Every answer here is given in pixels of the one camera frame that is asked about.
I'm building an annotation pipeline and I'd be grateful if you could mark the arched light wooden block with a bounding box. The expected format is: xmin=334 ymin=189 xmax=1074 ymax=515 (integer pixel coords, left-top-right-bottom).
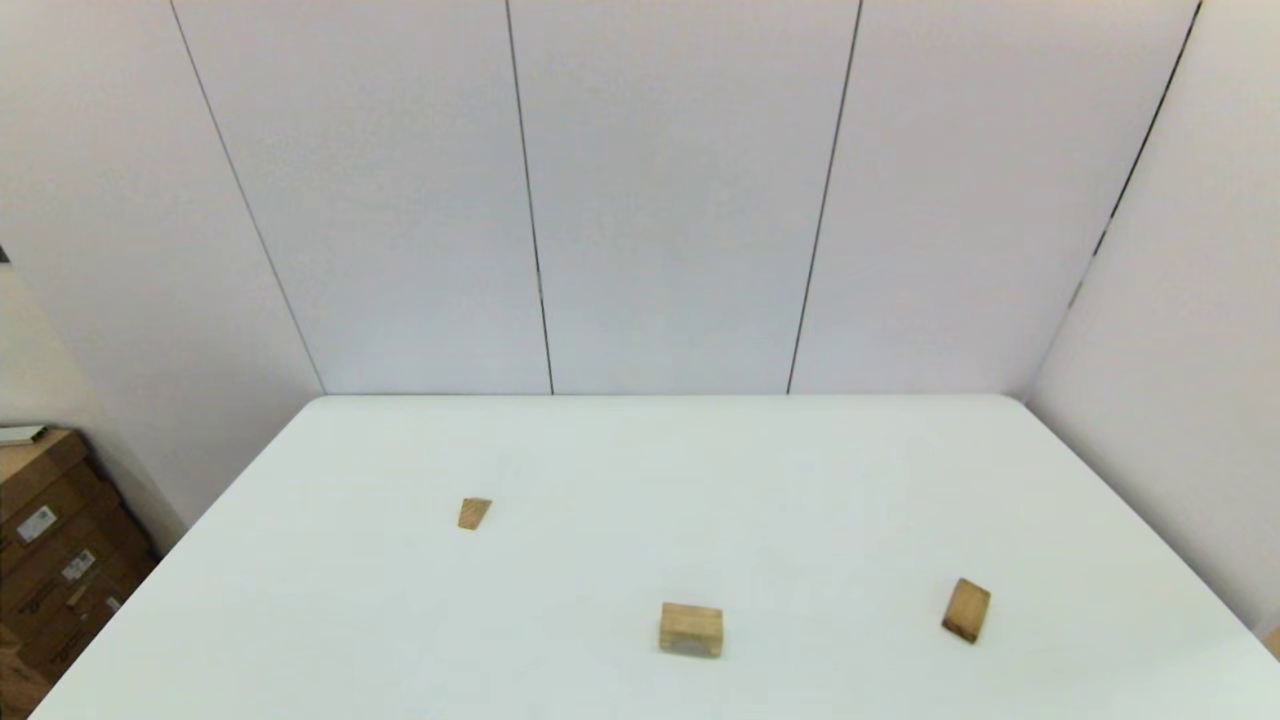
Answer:
xmin=658 ymin=601 xmax=725 ymax=660

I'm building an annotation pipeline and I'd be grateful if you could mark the brown cardboard box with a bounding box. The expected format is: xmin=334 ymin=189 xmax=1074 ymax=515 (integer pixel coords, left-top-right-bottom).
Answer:
xmin=0 ymin=628 xmax=51 ymax=720
xmin=18 ymin=560 xmax=159 ymax=683
xmin=0 ymin=500 xmax=151 ymax=626
xmin=0 ymin=428 xmax=103 ymax=549

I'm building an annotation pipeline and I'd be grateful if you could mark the rectangular dark wooden block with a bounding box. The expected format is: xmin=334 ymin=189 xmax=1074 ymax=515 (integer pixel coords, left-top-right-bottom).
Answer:
xmin=941 ymin=577 xmax=993 ymax=645

